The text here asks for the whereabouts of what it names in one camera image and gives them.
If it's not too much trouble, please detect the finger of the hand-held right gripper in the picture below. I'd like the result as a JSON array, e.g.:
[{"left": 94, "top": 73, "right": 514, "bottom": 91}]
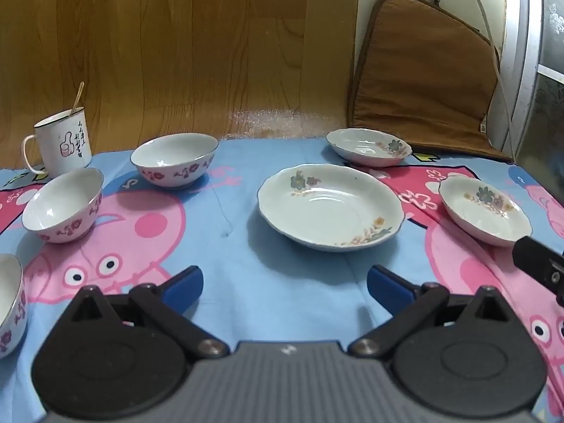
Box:
[{"left": 512, "top": 235, "right": 564, "bottom": 307}]

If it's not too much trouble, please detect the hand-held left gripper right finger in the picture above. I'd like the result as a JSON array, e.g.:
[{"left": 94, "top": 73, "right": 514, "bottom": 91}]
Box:
[{"left": 348, "top": 265, "right": 514, "bottom": 358}]

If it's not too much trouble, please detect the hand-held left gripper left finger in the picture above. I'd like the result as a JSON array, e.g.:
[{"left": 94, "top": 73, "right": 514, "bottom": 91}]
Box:
[{"left": 62, "top": 265, "right": 230, "bottom": 360}]

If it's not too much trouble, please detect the purple floral white bowl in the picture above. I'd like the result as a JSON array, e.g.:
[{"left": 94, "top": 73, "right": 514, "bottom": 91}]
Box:
[
  {"left": 0, "top": 253, "right": 28, "bottom": 359},
  {"left": 131, "top": 133, "right": 220, "bottom": 189},
  {"left": 22, "top": 167, "right": 104, "bottom": 244}
]

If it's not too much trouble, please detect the blue cartoon pig cloth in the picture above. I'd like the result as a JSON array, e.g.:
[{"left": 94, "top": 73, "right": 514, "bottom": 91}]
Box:
[{"left": 0, "top": 136, "right": 564, "bottom": 423}]

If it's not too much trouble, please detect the white enamel mug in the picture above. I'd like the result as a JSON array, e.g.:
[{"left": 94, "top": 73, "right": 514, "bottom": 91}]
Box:
[{"left": 23, "top": 106, "right": 92, "bottom": 174}]

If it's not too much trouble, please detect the brown heating pad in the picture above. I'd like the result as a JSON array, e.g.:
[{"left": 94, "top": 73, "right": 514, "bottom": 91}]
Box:
[{"left": 347, "top": 0, "right": 514, "bottom": 162}]

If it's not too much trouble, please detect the frosted glass window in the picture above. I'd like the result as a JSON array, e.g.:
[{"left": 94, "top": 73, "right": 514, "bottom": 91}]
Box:
[{"left": 487, "top": 0, "right": 564, "bottom": 195}]

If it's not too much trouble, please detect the wood grain wall sheet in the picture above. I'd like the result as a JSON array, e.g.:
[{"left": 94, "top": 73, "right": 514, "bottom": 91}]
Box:
[{"left": 0, "top": 0, "right": 364, "bottom": 172}]

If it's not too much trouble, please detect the white cable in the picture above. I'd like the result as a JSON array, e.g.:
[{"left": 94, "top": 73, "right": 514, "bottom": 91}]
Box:
[{"left": 465, "top": 0, "right": 516, "bottom": 153}]

